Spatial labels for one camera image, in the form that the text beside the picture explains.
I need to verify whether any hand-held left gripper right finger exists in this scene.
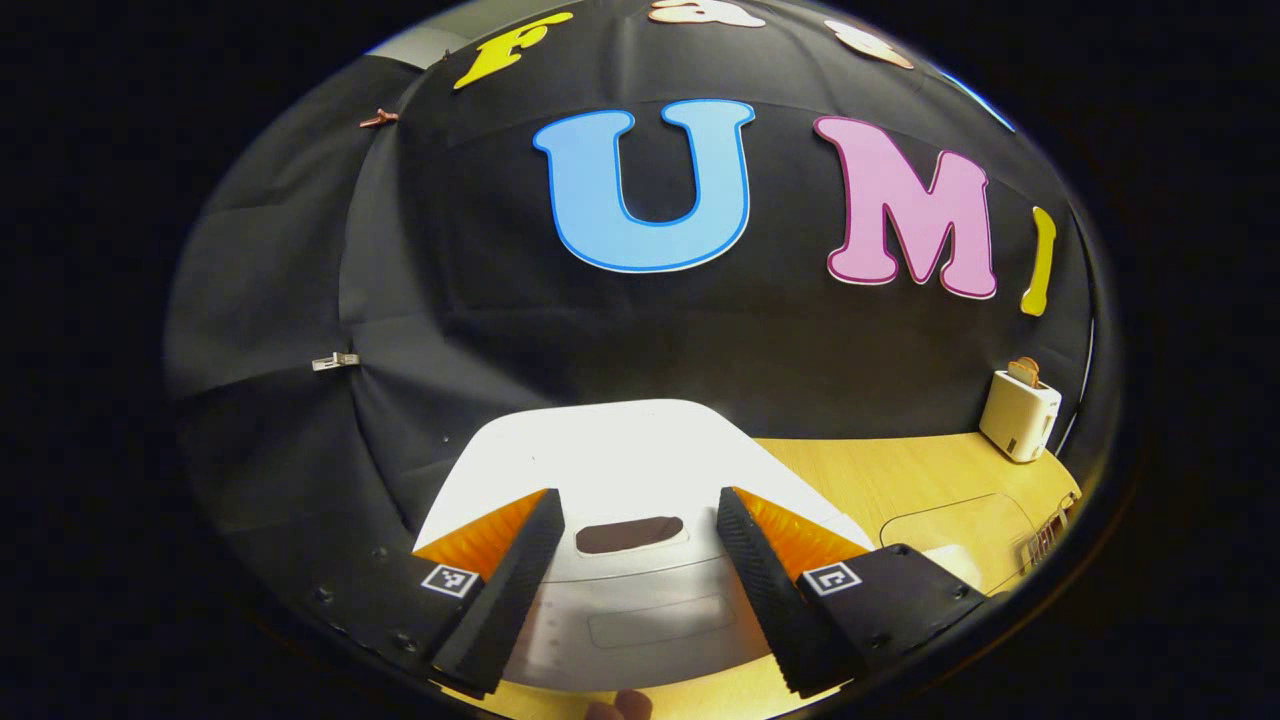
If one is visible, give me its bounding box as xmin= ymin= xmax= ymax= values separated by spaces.
xmin=715 ymin=486 xmax=988 ymax=700

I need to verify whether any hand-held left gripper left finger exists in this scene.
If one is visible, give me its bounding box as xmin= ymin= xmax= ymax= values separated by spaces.
xmin=294 ymin=487 xmax=567 ymax=700

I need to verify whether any white rice cooker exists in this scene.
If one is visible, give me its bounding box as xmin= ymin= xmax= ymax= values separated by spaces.
xmin=412 ymin=399 xmax=876 ymax=693

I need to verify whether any clear plastic rice container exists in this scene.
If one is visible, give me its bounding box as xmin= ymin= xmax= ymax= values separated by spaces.
xmin=880 ymin=492 xmax=1063 ymax=593

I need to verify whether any metal wire chopstick holder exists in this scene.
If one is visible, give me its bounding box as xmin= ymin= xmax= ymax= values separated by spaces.
xmin=1018 ymin=494 xmax=1082 ymax=567

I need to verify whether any black backdrop cloth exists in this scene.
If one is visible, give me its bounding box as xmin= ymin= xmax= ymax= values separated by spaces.
xmin=165 ymin=0 xmax=1121 ymax=601

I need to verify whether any white toaster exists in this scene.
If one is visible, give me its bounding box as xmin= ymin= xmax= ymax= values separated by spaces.
xmin=979 ymin=370 xmax=1063 ymax=464

